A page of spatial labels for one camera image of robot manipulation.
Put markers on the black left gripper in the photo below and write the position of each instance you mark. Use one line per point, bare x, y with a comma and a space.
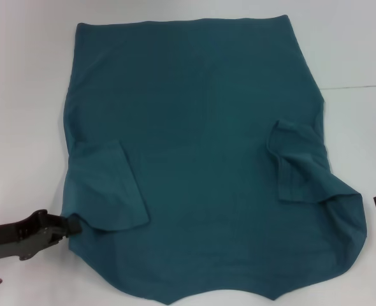
22, 239

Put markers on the blue teal shirt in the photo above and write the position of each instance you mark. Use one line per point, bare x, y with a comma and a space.
191, 127

